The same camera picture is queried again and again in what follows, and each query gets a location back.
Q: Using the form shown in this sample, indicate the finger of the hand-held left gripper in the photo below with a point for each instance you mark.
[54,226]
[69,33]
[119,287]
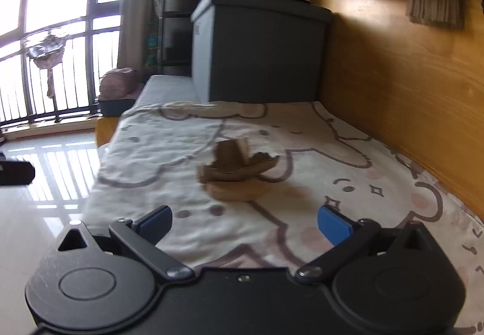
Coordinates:
[17,172]

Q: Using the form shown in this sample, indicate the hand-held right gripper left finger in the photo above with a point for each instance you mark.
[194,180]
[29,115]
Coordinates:
[157,223]

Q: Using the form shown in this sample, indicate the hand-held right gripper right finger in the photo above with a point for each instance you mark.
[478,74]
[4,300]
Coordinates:
[334,225]

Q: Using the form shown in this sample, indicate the torn brown cardboard piece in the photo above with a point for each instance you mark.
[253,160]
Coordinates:
[230,161]

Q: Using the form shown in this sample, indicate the black balcony railing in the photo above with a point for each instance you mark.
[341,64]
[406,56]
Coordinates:
[68,93]

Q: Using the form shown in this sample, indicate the dark storage tray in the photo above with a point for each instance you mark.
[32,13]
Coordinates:
[113,107]

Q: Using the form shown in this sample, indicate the hanging net basket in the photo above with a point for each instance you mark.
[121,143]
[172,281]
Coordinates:
[47,51]

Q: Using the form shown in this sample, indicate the grey mattress pad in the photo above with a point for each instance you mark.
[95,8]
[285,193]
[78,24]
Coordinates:
[166,91]

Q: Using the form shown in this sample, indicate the pink fabric bag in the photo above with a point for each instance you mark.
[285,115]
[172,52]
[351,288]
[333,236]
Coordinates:
[119,82]

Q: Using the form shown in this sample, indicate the storage shelf rack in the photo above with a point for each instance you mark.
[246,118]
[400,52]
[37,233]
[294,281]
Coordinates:
[155,47]

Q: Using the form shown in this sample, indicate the grey storage box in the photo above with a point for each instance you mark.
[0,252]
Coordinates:
[261,47]

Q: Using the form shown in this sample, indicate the grey-brown curtain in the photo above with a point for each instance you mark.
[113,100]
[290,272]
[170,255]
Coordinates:
[138,6]

